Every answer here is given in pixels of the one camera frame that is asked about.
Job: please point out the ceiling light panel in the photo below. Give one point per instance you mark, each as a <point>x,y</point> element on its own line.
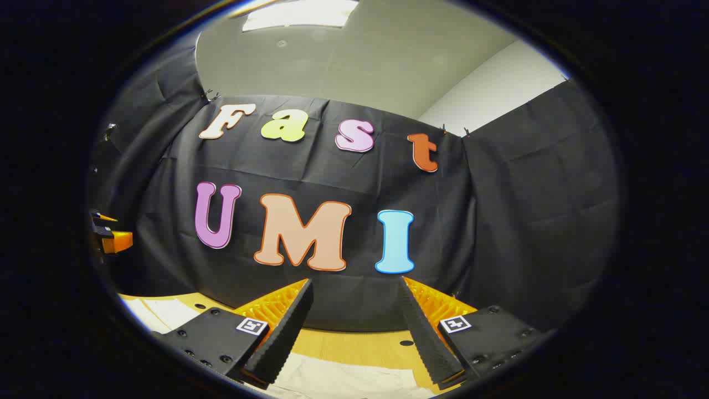
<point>299,14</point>

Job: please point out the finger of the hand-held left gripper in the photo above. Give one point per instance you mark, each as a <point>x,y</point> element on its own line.
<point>117,241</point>
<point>101,217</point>

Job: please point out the white jeans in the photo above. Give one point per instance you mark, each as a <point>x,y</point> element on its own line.
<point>343,379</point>

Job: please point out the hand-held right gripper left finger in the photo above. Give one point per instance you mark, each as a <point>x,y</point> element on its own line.
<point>288,332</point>

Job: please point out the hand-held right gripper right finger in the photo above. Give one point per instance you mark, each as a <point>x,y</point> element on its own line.
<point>424,338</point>

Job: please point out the black backdrop cloth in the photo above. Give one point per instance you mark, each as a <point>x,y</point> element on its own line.
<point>332,172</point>

